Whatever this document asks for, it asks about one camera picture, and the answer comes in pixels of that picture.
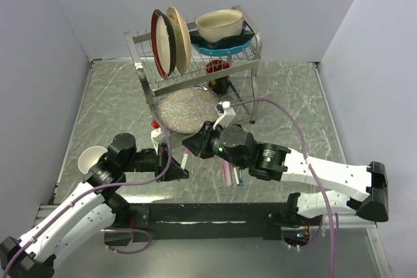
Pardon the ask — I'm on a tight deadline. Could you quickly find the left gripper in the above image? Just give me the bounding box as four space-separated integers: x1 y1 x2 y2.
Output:
122 141 189 181

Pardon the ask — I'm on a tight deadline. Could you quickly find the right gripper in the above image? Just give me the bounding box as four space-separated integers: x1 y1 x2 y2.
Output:
181 122 248 171

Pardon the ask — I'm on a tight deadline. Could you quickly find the slim pink highlighter pen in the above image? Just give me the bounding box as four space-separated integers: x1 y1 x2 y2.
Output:
221 161 227 188

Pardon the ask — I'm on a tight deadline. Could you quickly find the thick pink marker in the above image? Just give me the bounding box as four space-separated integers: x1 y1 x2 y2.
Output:
223 160 232 188

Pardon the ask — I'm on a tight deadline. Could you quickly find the white pen with red tip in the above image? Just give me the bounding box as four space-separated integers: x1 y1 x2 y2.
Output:
233 165 240 186

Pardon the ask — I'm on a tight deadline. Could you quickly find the blue pen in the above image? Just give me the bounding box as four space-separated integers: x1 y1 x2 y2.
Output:
237 167 244 186

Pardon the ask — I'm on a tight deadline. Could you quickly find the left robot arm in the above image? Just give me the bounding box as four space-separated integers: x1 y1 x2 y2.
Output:
1 133 189 277

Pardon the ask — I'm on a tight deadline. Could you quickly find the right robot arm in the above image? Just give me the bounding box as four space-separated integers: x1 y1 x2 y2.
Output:
182 122 389 225

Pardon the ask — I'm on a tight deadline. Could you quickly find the black base bar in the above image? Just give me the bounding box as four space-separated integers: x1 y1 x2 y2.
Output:
104 202 323 247

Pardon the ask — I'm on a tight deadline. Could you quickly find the dark jar under rack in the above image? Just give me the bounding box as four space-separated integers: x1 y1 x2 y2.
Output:
208 76 230 96

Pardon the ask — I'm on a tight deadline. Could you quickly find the steel two-tier dish rack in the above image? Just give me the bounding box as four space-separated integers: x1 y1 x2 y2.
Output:
124 5 263 137

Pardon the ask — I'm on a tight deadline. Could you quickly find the red cup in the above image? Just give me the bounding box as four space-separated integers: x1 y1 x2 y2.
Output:
205 59 230 74

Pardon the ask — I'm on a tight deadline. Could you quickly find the white paper cup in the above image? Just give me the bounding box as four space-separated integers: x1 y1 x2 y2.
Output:
78 146 107 174

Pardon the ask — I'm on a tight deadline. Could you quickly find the beige plate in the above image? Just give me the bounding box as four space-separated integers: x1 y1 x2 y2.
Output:
166 6 192 75

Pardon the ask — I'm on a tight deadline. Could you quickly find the red-rimmed white plate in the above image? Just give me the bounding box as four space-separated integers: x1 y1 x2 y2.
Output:
151 9 177 79

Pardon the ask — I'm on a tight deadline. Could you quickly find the blue dotted dish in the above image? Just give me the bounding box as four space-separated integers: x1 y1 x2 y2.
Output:
190 29 255 57

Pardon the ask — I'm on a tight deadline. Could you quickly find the cream ceramic bowl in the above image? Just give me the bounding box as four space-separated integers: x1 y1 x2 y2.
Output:
195 9 243 43

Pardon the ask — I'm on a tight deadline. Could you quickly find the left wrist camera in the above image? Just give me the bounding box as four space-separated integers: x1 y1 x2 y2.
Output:
151 120 166 152

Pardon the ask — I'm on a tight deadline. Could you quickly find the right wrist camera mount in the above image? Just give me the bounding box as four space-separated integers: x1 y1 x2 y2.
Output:
213 101 236 130

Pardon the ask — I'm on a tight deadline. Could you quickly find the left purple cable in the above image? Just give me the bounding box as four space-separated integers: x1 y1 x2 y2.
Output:
1 121 173 274

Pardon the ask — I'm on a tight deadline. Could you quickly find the purple cable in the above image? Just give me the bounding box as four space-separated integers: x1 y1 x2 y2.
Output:
1 121 173 274
231 97 339 278

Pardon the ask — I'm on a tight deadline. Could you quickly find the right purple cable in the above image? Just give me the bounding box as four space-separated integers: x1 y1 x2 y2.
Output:
231 97 339 278

